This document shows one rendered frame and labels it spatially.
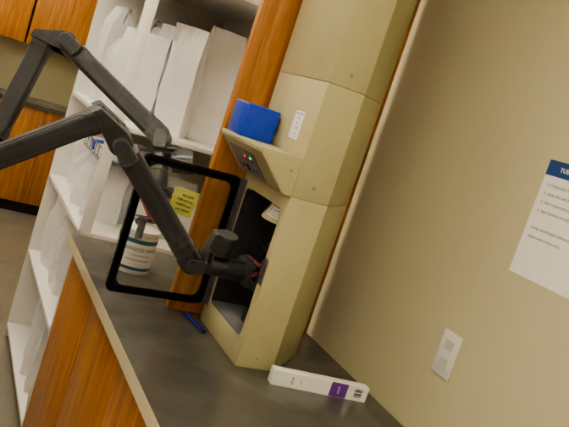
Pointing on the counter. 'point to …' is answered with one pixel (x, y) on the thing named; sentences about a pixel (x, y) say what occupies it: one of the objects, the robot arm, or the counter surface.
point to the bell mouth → (272, 213)
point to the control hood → (268, 162)
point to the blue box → (254, 121)
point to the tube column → (349, 42)
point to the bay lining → (246, 245)
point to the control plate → (247, 161)
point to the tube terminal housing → (300, 217)
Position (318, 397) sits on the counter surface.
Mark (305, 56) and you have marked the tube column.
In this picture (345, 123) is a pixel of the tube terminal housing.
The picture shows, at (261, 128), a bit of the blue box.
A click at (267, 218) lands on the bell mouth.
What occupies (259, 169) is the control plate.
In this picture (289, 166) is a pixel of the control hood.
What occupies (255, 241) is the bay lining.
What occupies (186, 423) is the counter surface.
